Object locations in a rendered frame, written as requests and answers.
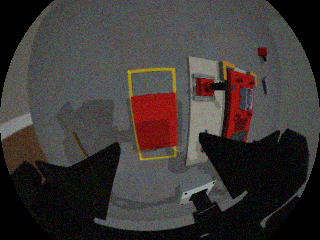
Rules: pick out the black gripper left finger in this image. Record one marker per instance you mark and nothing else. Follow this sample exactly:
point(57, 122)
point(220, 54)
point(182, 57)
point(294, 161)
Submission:
point(88, 182)

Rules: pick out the red rectangular block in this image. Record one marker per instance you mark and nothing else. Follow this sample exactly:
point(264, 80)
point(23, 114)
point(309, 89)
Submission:
point(155, 120)

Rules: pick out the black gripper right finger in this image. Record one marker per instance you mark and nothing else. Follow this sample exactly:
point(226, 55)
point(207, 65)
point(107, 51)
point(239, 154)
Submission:
point(236, 161)

